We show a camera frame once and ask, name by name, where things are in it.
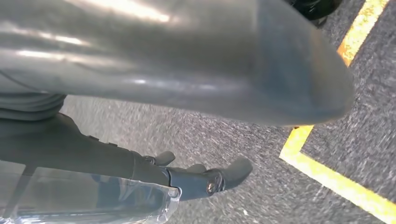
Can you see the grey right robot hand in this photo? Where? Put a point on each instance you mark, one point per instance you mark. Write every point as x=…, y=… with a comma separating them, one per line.
x=185, y=55

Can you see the black robot foot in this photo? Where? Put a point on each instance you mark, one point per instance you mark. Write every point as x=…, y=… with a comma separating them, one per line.
x=312, y=9

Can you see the yellow floor tape rectangle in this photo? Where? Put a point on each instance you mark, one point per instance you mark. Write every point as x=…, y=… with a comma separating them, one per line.
x=340, y=183

